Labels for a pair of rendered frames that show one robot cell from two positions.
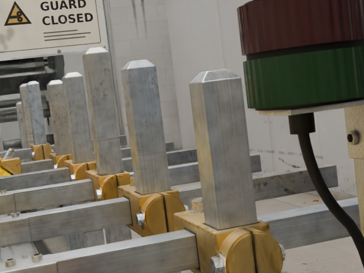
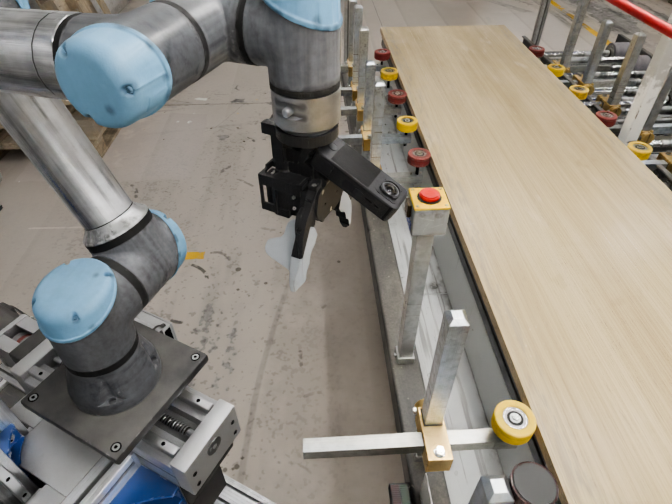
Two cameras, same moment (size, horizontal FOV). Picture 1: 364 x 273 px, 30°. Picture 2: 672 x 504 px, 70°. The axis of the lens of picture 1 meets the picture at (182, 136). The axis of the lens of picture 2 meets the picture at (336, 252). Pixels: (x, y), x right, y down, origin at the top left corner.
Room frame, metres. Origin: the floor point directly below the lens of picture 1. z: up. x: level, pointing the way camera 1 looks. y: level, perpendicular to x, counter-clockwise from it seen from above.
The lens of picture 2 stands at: (0.64, -0.25, 1.77)
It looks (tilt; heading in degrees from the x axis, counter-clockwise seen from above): 42 degrees down; 194
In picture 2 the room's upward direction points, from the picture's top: straight up
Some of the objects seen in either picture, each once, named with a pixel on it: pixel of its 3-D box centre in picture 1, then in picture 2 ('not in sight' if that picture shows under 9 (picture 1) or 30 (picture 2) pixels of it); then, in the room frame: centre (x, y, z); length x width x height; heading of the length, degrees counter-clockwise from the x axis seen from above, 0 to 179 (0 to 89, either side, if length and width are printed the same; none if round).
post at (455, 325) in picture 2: not in sight; (437, 395); (0.10, -0.18, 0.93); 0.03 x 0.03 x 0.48; 17
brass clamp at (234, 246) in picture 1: (224, 246); not in sight; (0.60, -0.03, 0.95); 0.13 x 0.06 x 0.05; 17
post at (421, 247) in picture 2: not in sight; (413, 299); (-0.15, -0.26, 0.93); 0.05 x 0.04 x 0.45; 17
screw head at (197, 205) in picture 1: (200, 205); not in sight; (0.65, -0.01, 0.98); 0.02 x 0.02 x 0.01
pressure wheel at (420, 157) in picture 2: not in sight; (417, 166); (-0.86, -0.33, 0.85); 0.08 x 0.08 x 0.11
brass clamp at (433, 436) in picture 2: not in sight; (432, 433); (0.12, -0.18, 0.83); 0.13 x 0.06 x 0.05; 17
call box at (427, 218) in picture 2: not in sight; (426, 212); (-0.15, -0.26, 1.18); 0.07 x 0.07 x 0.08; 17
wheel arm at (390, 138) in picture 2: not in sight; (356, 139); (-1.04, -0.59, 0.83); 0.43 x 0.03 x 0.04; 107
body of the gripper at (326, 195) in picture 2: not in sight; (303, 167); (0.16, -0.41, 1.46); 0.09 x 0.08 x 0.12; 77
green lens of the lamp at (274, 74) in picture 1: (308, 77); not in sight; (0.32, -0.06, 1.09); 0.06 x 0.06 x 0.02
